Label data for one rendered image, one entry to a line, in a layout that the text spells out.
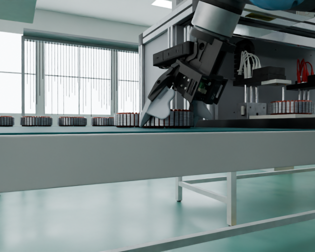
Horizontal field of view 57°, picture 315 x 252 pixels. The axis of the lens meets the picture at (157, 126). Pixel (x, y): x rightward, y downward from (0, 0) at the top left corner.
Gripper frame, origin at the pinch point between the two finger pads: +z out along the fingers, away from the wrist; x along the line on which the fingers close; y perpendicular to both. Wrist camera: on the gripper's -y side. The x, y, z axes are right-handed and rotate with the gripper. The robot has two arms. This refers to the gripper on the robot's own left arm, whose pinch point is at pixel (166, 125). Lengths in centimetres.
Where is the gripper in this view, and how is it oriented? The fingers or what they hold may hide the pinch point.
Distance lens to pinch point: 60.6
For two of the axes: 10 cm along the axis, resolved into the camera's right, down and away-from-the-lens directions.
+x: 7.8, 0.0, 6.3
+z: -3.1, 8.6, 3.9
